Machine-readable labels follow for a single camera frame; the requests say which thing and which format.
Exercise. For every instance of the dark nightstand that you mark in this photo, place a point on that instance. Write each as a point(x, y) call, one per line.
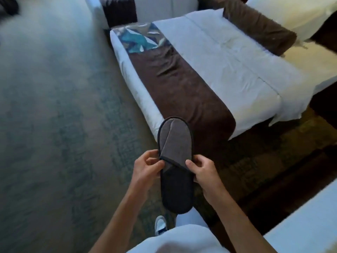
point(325, 107)

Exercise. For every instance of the person's left forearm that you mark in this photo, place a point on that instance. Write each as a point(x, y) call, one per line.
point(122, 218)

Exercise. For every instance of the brown patterned bed runner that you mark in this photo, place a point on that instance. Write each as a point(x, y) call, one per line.
point(184, 94)

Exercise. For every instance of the brown long cushion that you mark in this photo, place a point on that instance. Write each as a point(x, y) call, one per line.
point(259, 25)

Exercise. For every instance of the person's right forearm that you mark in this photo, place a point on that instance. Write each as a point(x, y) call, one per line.
point(241, 225)

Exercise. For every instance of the person's left hand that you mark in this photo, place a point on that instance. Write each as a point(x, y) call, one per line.
point(143, 171)

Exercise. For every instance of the person's white trousers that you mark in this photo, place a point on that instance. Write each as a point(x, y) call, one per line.
point(184, 239)

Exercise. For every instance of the person's white shoe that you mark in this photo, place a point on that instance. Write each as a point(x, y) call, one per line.
point(160, 225)

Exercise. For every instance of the person's left thumb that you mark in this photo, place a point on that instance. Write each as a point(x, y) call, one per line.
point(158, 166)

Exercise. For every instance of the person's right hand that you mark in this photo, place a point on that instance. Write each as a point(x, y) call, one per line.
point(208, 179)

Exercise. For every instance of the grey dark-trimmed slipper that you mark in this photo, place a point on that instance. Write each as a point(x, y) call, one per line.
point(175, 144)

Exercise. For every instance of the white bed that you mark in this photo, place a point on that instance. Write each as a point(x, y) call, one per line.
point(308, 223)
point(237, 76)
point(163, 7)

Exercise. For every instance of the person's right thumb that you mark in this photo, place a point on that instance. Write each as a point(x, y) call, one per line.
point(190, 167)

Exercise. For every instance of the dark headboard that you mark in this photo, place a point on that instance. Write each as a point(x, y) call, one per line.
point(327, 34)

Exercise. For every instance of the cream pillow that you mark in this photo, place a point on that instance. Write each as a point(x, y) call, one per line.
point(316, 63)
point(292, 11)

